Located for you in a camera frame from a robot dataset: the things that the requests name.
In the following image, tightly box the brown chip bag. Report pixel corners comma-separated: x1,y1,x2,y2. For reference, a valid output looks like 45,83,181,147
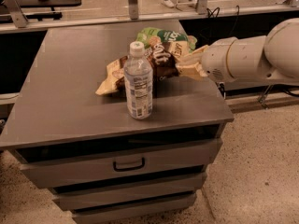
95,41,192,95

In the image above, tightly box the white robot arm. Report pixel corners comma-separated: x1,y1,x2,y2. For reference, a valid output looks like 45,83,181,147
176,18,299,85

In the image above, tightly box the black hanging cable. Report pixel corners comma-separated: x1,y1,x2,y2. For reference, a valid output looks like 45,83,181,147
175,0,241,49

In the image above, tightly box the grey drawer cabinet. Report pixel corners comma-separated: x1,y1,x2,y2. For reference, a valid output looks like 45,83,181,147
0,23,233,224

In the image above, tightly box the black drawer handle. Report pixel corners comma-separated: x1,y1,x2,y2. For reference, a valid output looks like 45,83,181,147
113,158,146,173

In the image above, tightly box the metal railing frame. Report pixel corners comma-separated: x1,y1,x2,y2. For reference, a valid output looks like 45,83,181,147
1,0,298,33

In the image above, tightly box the clear plastic water bottle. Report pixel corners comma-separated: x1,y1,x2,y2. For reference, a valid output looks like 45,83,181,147
123,41,153,119

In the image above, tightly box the green chip bag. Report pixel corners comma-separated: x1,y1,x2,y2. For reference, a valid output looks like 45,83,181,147
136,27,197,51

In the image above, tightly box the black background table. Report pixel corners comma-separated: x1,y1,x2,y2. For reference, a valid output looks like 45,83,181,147
17,0,82,21

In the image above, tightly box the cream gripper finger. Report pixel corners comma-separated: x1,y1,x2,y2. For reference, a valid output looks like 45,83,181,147
176,45,208,80

